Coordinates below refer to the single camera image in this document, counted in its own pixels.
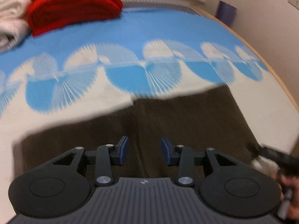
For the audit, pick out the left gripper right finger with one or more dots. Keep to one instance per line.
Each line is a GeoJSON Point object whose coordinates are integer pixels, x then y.
{"type": "Point", "coordinates": [182, 157]}

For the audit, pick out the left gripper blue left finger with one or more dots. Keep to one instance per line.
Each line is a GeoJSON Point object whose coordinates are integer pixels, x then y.
{"type": "Point", "coordinates": [107, 156]}

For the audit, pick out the dark brown corduroy pants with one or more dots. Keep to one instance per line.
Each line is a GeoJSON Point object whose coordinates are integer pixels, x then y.
{"type": "Point", "coordinates": [209, 119]}

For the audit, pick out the person's right hand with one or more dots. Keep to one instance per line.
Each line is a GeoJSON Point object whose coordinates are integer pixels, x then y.
{"type": "Point", "coordinates": [289, 196]}

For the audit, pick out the blue white patterned bed sheet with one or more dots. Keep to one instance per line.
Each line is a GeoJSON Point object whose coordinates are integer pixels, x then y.
{"type": "Point", "coordinates": [154, 49]}

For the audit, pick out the purple bag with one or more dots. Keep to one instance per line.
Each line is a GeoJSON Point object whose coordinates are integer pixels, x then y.
{"type": "Point", "coordinates": [226, 13]}

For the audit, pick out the cream folded quilt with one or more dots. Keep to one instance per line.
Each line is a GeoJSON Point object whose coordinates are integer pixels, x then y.
{"type": "Point", "coordinates": [14, 28]}

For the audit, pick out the red folded blanket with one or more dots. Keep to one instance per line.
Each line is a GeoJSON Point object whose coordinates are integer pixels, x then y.
{"type": "Point", "coordinates": [47, 15]}

